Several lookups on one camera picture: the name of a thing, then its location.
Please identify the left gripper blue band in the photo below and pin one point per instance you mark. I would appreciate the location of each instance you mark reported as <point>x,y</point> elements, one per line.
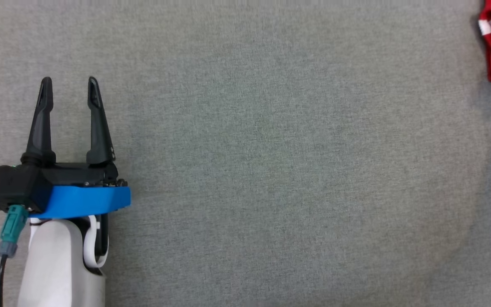
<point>83,198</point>

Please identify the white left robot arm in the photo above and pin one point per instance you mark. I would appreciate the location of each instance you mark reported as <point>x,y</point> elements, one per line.
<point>58,264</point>

